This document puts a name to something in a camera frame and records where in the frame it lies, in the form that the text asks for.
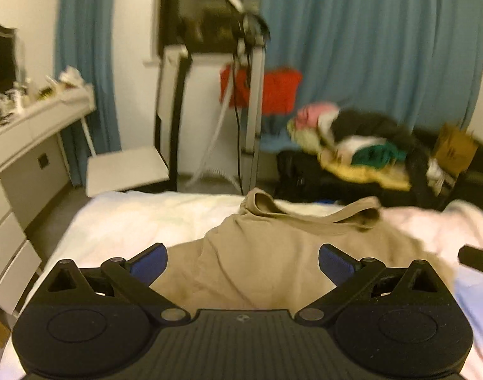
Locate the blue curtain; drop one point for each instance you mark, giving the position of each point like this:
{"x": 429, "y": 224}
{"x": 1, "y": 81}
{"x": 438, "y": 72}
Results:
{"x": 376, "y": 47}
{"x": 87, "y": 55}

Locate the black suitcase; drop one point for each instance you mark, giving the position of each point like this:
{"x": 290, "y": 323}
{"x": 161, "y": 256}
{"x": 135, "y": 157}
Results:
{"x": 304, "y": 178}

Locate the pile of mixed clothes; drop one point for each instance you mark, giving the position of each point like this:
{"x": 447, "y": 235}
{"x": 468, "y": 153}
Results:
{"x": 364, "y": 150}

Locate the white chair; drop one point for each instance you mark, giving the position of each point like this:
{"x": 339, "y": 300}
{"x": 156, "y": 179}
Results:
{"x": 126, "y": 170}

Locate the group of small desk items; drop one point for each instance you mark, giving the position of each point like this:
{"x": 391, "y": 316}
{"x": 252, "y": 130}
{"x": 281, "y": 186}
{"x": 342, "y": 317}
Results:
{"x": 11, "y": 101}

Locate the black monitor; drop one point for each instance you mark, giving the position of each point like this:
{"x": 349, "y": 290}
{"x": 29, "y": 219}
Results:
{"x": 2, "y": 59}

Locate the dark window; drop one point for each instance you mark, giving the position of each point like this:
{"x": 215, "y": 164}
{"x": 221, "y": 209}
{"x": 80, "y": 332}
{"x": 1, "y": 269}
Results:
{"x": 209, "y": 4}

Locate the white desk with drawers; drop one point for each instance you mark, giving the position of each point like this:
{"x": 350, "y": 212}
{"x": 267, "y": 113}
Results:
{"x": 23, "y": 158}

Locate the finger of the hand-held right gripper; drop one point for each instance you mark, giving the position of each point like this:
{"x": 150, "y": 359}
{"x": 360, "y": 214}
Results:
{"x": 477, "y": 260}

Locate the brown cardboard box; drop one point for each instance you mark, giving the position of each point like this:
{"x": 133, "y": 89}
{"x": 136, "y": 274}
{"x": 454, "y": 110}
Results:
{"x": 455, "y": 148}

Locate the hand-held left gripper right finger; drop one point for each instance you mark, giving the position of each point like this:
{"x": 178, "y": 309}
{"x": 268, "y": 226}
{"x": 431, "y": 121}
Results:
{"x": 336, "y": 265}

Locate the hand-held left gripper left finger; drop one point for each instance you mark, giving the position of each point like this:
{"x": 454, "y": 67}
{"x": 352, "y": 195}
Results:
{"x": 149, "y": 264}

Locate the white crumpled bag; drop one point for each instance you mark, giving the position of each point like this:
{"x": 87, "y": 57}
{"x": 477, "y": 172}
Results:
{"x": 73, "y": 79}

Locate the red cloth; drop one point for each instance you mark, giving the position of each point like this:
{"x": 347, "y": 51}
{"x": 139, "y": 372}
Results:
{"x": 277, "y": 91}

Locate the tan shirt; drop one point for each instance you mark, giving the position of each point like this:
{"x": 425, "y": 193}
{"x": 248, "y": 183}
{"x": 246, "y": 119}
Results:
{"x": 265, "y": 253}

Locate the light blue cloth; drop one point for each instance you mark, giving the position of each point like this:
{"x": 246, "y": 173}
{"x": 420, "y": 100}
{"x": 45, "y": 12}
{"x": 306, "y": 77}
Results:
{"x": 277, "y": 134}

